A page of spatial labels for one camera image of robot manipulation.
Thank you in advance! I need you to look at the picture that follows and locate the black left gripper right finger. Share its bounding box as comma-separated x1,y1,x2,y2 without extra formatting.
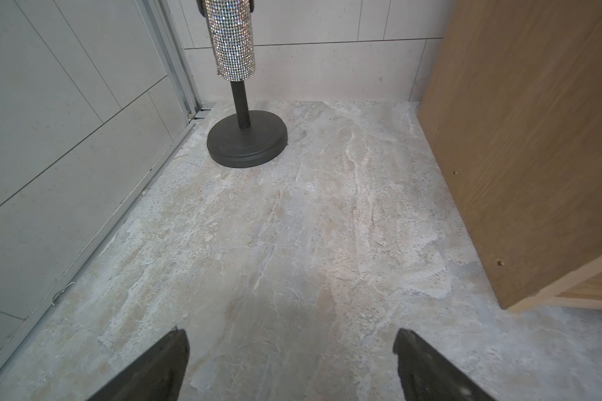
393,328,494,401

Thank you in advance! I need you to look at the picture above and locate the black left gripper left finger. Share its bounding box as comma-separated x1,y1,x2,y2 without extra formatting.
89,329,190,401

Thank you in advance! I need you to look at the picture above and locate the wooden three-tier shelf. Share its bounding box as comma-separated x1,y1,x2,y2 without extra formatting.
418,1,602,312

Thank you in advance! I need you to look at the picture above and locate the toy microphone on stand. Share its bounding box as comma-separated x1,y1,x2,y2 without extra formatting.
197,0,288,168

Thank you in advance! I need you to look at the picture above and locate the metal corner profile left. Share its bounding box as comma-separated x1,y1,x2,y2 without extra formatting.
136,0,202,121

